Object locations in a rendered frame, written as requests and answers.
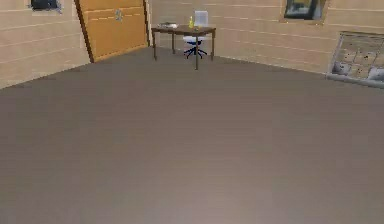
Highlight white office chair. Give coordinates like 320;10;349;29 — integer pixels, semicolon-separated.
182;10;210;60

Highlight dark brown wooden table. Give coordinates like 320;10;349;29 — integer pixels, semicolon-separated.
151;23;217;71

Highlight grey flat dish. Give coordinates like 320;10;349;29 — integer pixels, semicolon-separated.
157;21;180;30

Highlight orange wooden room door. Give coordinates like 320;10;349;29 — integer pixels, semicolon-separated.
73;0;151;64

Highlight grey pillow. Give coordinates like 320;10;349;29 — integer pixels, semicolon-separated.
331;60;352;77
366;66;384;82

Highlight dark framed wall picture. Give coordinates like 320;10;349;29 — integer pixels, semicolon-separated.
27;0;64;15

